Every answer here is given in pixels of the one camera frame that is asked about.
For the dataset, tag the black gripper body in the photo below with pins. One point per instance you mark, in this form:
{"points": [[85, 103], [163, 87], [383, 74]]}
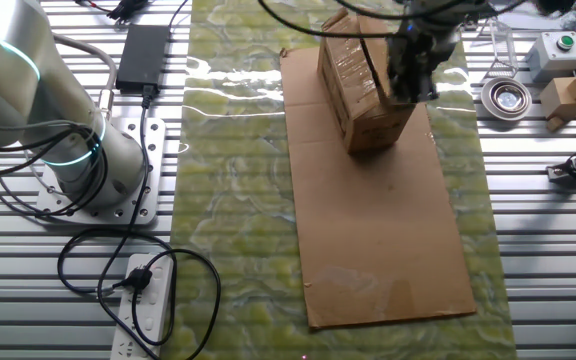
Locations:
{"points": [[415, 52]]}

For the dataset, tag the small tan wooden piece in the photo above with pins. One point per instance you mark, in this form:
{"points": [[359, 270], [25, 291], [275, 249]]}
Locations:
{"points": [[555, 124]]}

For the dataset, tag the white power strip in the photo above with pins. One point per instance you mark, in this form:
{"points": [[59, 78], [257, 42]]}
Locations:
{"points": [[150, 310]]}

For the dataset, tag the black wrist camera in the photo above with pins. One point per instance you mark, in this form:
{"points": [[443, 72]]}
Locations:
{"points": [[413, 25]]}

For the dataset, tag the clear acrylic stand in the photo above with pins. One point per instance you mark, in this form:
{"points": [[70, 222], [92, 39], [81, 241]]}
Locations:
{"points": [[503, 50]]}

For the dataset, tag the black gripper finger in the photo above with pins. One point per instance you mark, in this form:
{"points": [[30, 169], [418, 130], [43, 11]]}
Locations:
{"points": [[424, 91], [400, 87]]}

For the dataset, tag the grey box green button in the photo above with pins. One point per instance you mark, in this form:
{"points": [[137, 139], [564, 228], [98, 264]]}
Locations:
{"points": [[550, 57]]}

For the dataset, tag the pale grey sheet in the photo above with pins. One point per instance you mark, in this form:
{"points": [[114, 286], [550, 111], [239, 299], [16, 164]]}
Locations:
{"points": [[538, 21]]}

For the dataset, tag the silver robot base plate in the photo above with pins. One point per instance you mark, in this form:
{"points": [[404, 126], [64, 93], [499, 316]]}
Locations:
{"points": [[153, 135]]}

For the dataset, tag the white rimmed metal dish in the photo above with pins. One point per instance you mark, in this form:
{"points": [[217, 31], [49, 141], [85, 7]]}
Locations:
{"points": [[505, 98]]}

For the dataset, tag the flat brown cardboard sheet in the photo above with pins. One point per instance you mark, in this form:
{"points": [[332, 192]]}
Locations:
{"points": [[378, 240]]}

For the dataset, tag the crumpled white paper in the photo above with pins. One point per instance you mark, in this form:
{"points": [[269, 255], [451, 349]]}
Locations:
{"points": [[572, 21]]}

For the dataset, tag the brown cardboard box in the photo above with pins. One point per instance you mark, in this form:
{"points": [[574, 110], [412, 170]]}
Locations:
{"points": [[353, 75]]}

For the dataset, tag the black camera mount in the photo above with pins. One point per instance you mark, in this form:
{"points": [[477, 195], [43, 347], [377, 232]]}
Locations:
{"points": [[565, 177]]}

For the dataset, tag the tan wooden block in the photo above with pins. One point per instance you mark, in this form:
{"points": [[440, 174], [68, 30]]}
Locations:
{"points": [[563, 97]]}

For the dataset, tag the black power adapter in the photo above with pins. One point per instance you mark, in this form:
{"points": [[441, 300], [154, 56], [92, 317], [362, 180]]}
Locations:
{"points": [[143, 57]]}

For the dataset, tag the green marble pattern mat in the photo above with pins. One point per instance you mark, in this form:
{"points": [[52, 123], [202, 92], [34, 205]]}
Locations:
{"points": [[238, 200]]}

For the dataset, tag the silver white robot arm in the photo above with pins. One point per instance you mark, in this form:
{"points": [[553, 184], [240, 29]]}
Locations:
{"points": [[8, 75]]}

